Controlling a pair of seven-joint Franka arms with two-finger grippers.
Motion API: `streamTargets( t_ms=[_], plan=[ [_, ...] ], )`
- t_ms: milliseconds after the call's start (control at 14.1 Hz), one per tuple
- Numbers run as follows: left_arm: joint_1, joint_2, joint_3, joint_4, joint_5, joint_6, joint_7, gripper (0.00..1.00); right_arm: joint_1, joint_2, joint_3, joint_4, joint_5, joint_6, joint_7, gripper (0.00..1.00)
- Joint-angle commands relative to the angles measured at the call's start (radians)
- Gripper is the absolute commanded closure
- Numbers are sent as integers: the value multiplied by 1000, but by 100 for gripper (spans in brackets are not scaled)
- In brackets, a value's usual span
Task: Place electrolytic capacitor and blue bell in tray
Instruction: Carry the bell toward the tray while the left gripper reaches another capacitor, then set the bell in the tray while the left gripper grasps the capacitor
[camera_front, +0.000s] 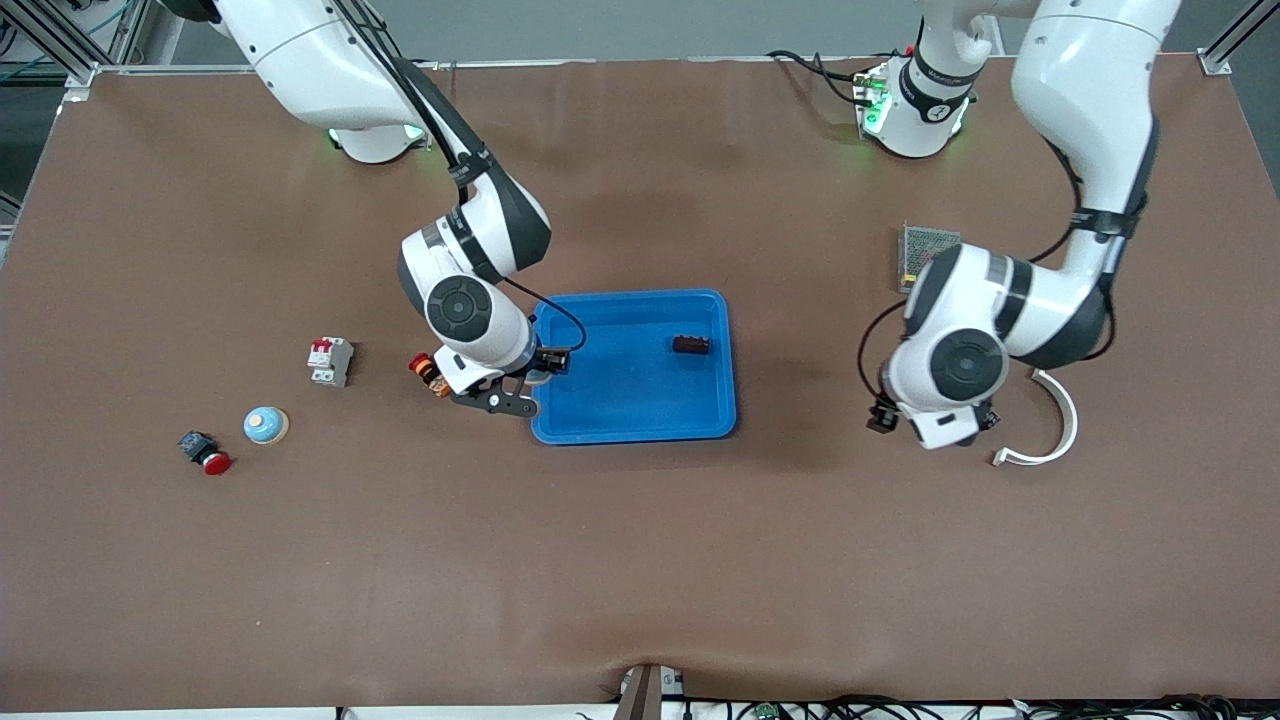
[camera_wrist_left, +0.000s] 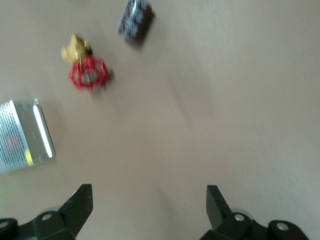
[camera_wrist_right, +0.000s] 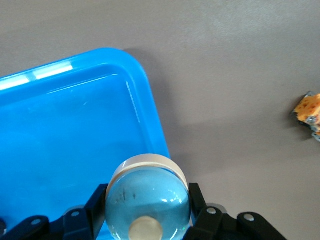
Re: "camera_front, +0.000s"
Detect blue plastic tray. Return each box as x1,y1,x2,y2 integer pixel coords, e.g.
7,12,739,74
531,289,738,446

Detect orange black emergency stop button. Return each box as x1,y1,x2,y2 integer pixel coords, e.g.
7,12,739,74
408,352,453,399

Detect metal mesh power supply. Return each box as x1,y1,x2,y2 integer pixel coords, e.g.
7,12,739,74
897,222,963,293

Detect white curved plastic piece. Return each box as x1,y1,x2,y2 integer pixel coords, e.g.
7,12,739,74
991,368,1080,468

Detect brown table mat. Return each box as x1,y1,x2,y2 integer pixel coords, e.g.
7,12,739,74
0,55,1280,713

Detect red mushroom push button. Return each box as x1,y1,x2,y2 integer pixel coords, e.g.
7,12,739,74
178,430,234,477

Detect metal table edge clamp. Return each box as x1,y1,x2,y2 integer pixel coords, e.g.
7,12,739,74
615,663,687,720

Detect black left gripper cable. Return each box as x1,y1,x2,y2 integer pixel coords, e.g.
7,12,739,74
857,135,1091,401

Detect white circuit breaker red switch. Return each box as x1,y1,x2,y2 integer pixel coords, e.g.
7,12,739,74
306,336,355,388

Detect black cable bundle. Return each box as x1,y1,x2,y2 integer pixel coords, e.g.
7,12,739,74
680,694,1241,720

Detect black left arm base cables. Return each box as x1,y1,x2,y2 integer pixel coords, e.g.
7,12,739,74
768,48,876,109

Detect aluminium frame profile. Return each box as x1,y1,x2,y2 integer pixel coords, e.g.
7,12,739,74
1200,0,1280,76
0,0,161,106

